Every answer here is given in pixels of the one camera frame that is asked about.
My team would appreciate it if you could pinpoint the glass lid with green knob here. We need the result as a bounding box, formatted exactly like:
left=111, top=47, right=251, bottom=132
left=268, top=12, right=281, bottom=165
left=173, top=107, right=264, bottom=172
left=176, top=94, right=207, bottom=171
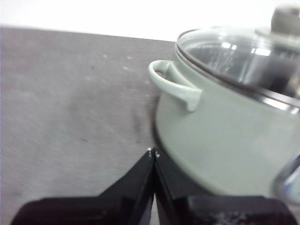
left=177, top=0, right=300, bottom=115

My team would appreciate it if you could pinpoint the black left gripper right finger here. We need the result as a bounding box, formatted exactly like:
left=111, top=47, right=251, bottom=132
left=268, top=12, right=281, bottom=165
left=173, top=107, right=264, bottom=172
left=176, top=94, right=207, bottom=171
left=153, top=149, right=294, bottom=225

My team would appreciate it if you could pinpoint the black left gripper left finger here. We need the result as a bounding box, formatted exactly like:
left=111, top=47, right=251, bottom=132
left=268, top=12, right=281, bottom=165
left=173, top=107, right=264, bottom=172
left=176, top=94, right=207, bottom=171
left=10, top=147, right=156, bottom=225

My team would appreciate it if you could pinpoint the pale green electric cooking pot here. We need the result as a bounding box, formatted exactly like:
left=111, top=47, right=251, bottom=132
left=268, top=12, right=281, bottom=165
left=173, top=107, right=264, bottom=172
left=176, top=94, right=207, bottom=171
left=148, top=28, right=300, bottom=207

